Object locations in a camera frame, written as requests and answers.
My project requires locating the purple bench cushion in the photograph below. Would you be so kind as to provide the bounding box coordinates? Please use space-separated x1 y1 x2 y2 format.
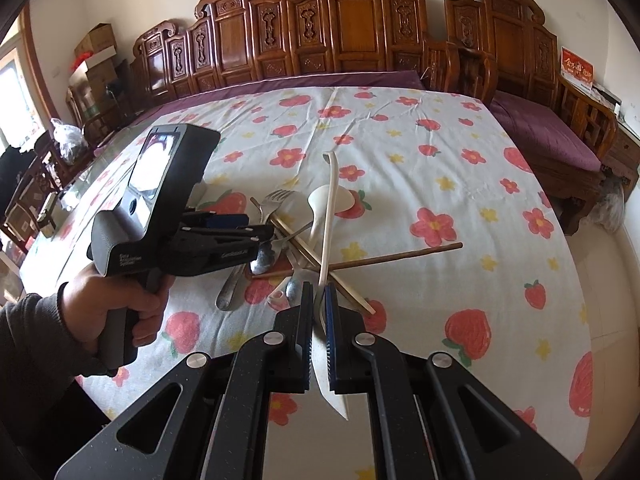
95 70 423 151
487 91 603 173

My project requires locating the metal fork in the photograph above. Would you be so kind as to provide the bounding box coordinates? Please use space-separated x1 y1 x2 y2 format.
216 189 301 311

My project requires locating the person's left forearm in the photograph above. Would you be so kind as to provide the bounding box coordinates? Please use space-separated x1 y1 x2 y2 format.
0 292 118 480

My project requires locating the clear plastic bag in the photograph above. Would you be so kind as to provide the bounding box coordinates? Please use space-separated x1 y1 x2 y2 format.
50 117 90 166

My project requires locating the brown cardboard box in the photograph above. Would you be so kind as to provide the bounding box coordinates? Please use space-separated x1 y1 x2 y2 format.
70 62 132 113
74 22 116 58

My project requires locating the white plastic ladle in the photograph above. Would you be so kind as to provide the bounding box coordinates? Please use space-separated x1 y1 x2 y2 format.
306 184 358 420

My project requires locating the grey plastic bag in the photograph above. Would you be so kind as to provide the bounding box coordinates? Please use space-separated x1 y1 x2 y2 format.
592 175 632 233

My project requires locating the white paper box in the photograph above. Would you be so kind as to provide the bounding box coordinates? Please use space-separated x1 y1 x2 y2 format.
590 85 624 112

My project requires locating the short carved wooden bench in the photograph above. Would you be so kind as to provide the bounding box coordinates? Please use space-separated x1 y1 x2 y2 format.
425 0 621 236

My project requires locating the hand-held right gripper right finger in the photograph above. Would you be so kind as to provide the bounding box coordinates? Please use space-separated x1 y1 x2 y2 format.
323 283 583 480

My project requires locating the wooden chair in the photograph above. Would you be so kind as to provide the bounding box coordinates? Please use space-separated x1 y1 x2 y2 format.
0 130 68 258

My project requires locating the long carved wooden bench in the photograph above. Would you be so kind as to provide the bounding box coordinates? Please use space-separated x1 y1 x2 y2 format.
131 0 428 106

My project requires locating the small wooden cabinet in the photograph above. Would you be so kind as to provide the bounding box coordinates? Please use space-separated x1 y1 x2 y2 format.
600 122 640 191

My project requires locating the wooden window frame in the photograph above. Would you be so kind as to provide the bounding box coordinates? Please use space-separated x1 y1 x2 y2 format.
0 7 57 133

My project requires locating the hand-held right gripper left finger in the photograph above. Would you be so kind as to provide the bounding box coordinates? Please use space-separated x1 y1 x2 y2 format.
55 282 316 480

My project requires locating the person's left hand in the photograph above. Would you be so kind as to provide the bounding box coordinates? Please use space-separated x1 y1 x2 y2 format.
57 262 169 351

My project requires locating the floral strawberry tablecloth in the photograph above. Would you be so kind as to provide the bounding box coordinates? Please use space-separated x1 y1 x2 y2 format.
20 85 596 480

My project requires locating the metal spoon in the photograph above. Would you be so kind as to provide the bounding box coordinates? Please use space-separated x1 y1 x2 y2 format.
250 222 313 277
285 269 315 307

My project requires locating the light wooden chopstick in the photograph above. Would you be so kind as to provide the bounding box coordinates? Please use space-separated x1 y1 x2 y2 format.
249 197 376 316
269 212 323 268

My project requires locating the dark brown wooden chopstick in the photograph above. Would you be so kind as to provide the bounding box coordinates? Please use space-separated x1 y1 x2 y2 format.
250 241 464 279

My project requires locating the thin white long-handled spoon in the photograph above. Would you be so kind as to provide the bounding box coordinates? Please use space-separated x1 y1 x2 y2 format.
317 151 341 291

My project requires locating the red desk calendar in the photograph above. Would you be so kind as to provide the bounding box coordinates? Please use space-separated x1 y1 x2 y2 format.
559 46 596 88

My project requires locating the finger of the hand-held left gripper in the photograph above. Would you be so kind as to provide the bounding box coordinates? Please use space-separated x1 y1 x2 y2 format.
182 212 251 231
179 224 275 249

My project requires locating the white cardboard box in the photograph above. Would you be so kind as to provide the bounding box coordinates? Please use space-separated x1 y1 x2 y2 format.
67 47 120 75

